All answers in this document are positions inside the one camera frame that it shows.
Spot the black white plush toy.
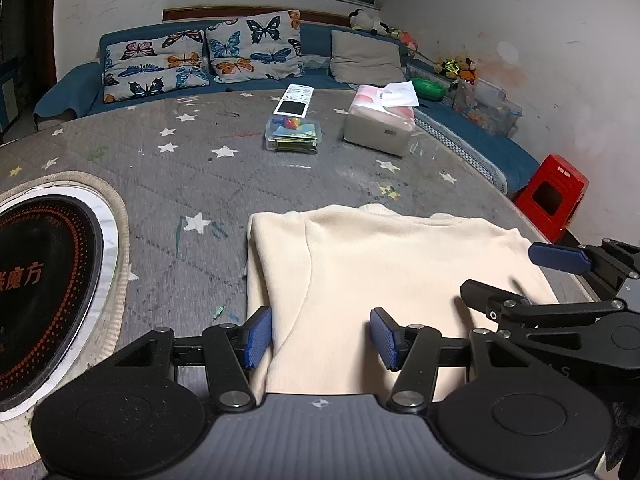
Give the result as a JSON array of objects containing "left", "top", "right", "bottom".
[{"left": 348, "top": 9, "right": 388, "bottom": 36}]

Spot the right butterfly pillow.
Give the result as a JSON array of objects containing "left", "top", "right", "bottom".
[{"left": 205, "top": 10, "right": 304, "bottom": 84}]

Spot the green round toy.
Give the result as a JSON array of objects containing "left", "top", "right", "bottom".
[{"left": 411, "top": 78, "right": 448, "bottom": 102}]

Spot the round induction cooktop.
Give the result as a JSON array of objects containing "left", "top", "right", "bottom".
[{"left": 0, "top": 169, "right": 132, "bottom": 424}]

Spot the clear plastic card box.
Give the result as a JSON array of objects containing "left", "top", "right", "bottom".
[{"left": 264, "top": 115, "right": 322, "bottom": 154}]

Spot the yellow toy pile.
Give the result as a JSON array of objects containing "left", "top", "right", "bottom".
[{"left": 434, "top": 56, "right": 477, "bottom": 84}]

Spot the red plastic stool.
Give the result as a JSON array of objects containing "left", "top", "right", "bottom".
[{"left": 514, "top": 154, "right": 589, "bottom": 243}]

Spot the cream knit garment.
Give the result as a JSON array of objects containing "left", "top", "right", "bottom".
[{"left": 247, "top": 204, "right": 555, "bottom": 396}]

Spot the butterfly pillow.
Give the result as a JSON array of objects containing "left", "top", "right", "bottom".
[
  {"left": 103, "top": 29, "right": 209, "bottom": 104},
  {"left": 205, "top": 10, "right": 304, "bottom": 84}
]

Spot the white remote control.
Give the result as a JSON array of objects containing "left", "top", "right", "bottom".
[{"left": 273, "top": 84, "right": 314, "bottom": 118}]

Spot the white tissue box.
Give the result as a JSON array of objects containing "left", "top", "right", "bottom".
[{"left": 343, "top": 81, "right": 419, "bottom": 157}]

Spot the grey plain cushion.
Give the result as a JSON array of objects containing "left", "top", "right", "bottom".
[{"left": 330, "top": 30, "right": 406, "bottom": 87}]

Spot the left butterfly pillow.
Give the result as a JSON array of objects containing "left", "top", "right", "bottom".
[{"left": 103, "top": 29, "right": 209, "bottom": 104}]

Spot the clear storage bin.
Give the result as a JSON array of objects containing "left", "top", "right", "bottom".
[{"left": 452, "top": 79, "right": 523, "bottom": 136}]

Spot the grey star tablecloth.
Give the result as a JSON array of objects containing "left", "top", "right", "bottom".
[{"left": 0, "top": 88, "right": 601, "bottom": 480}]

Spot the blue sectional sofa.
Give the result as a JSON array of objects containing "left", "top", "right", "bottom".
[{"left": 32, "top": 18, "right": 542, "bottom": 196}]

